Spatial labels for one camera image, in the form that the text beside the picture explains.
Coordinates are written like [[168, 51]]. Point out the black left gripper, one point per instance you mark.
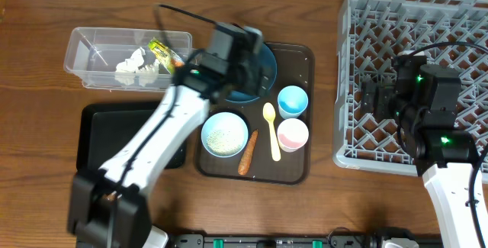
[[255, 75]]

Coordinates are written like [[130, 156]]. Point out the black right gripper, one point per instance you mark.
[[383, 94]]

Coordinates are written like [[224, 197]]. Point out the green yellow snack wrapper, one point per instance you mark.
[[168, 58]]

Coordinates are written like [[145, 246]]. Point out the light blue plastic cup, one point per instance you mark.
[[292, 101]]

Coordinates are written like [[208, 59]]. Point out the white tissue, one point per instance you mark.
[[136, 67]]

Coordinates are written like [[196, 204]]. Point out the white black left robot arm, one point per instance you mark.
[[108, 206]]

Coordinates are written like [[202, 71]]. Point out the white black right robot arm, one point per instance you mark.
[[423, 102]]

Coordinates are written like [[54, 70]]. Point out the grey dishwasher rack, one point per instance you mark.
[[370, 34]]

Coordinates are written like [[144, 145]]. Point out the dark blue plate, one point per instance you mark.
[[267, 61]]

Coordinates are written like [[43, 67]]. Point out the yellow plastic spoon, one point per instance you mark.
[[269, 115]]

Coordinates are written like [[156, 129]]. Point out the light blue rice bowl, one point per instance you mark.
[[224, 134]]

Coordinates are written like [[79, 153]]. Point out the dark brown serving tray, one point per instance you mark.
[[295, 66]]

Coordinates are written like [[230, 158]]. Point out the pink white plastic cup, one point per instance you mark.
[[292, 134]]

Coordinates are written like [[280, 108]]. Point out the orange carrot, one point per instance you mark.
[[246, 158]]

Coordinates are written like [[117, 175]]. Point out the clear plastic bin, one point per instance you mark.
[[94, 52]]

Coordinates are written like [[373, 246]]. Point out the black plastic bin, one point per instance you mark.
[[107, 127]]

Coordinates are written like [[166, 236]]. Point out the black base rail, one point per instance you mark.
[[339, 237]]

